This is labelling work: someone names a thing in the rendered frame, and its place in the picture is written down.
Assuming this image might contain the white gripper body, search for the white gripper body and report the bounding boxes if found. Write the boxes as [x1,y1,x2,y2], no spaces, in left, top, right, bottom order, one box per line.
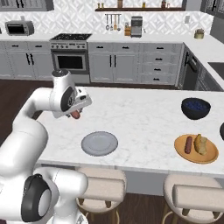
[52,97,94,119]

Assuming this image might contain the brown sausage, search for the brown sausage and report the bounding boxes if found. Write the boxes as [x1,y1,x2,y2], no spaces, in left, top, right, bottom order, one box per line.
[70,109,81,120]
[184,136,194,155]

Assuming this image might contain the grey plate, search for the grey plate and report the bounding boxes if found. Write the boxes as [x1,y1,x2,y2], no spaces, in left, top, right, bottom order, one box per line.
[80,130,119,158]

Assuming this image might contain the golden bread bun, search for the golden bread bun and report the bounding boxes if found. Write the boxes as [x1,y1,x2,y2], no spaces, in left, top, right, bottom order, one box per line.
[193,133,208,156]

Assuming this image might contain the orange plate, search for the orange plate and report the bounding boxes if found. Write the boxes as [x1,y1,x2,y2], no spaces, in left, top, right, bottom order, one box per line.
[173,133,220,165]

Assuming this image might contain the steel stove with oven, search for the steel stove with oven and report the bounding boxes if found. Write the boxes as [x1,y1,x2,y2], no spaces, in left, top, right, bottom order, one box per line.
[49,32,93,84]

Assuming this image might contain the grey cupboard and drawer run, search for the grey cupboard and drawer run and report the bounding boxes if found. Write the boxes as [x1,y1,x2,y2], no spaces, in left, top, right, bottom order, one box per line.
[87,41,185,86]

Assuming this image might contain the grey base cupboard run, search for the grey base cupboard run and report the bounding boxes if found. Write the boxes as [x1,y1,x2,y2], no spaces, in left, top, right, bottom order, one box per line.
[0,39,55,81]

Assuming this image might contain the beige round stool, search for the beige round stool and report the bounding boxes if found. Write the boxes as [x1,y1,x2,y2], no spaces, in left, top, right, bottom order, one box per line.
[161,173,224,224]
[74,166,128,224]

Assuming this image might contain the silver coffee machine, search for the silver coffee machine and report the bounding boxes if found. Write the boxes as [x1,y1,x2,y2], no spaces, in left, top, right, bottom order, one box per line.
[129,16,146,39]

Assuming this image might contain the silver toaster oven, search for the silver toaster oven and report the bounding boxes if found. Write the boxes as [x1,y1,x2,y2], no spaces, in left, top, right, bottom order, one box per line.
[4,18,35,37]

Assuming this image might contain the black dishwasher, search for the black dishwasher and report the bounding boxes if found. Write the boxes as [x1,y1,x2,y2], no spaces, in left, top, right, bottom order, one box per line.
[178,47,203,91]

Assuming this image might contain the blue berries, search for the blue berries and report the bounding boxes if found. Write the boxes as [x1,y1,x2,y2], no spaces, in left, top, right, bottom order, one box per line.
[183,99,209,112]

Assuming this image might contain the grey cupboard run under sink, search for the grey cupboard run under sink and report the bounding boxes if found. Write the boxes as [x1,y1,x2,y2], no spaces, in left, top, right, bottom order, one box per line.
[194,66,224,92]

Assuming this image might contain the golden kettle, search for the golden kettle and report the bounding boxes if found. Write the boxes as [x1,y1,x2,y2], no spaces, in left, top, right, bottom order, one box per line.
[193,28,206,40]

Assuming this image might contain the dark sink basin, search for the dark sink basin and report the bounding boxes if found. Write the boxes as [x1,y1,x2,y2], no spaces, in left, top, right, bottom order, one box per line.
[206,61,224,81]

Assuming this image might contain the grey tall cupboard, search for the grey tall cupboard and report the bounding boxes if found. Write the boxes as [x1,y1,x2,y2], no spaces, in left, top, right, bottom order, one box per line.
[200,0,224,45]

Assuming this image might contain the rail with hanging tools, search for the rail with hanging tools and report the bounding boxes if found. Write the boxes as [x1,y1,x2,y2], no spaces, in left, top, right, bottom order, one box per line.
[104,13,123,32]

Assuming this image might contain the dark wooden wall shelf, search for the dark wooden wall shelf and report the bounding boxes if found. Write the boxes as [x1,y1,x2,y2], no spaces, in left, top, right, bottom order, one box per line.
[94,7,186,12]

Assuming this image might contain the grey wall cupboard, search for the grey wall cupboard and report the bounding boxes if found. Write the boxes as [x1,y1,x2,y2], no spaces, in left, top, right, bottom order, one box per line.
[0,0,55,12]

